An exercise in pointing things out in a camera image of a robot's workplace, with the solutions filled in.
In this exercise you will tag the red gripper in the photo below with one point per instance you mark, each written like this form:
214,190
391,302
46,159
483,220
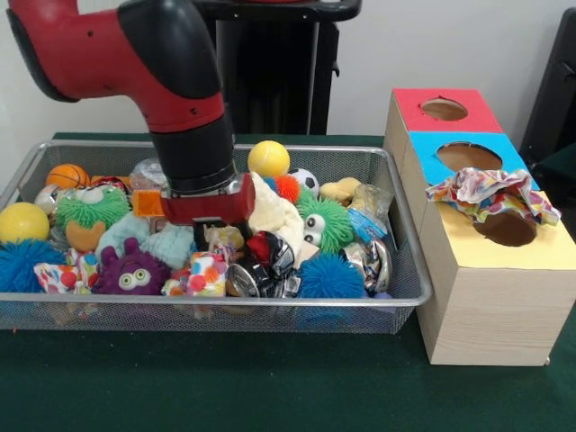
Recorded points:
207,208

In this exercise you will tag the polka dot cloth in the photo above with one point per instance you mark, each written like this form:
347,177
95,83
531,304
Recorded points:
486,186
63,276
207,272

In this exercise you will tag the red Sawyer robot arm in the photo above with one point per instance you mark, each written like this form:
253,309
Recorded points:
135,58

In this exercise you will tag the shallow silver mesh bin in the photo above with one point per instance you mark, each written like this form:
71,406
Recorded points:
315,310

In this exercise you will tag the wooden three-hole box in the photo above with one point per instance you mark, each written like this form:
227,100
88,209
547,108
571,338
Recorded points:
495,315

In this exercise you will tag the cream knitted cloth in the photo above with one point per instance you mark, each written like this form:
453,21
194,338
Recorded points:
279,216

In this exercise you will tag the purple spiky monster toy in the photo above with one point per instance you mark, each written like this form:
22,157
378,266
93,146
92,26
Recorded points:
148,265

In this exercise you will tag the yellow ball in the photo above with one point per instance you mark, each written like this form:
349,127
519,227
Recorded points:
268,158
23,222

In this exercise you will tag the green spiky toy with eyes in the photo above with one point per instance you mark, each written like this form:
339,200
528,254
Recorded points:
330,216
103,209

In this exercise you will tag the blue spiky ball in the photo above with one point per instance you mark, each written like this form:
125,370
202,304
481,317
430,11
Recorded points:
330,276
22,267

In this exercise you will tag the dark green tablecloth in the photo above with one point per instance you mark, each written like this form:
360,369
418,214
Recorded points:
225,387
562,166

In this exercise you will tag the orange toy basketball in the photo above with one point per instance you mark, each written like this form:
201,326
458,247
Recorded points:
67,175

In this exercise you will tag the black metal stand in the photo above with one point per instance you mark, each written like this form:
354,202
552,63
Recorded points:
558,90

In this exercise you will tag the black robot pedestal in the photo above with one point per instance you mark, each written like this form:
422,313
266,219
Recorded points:
279,67

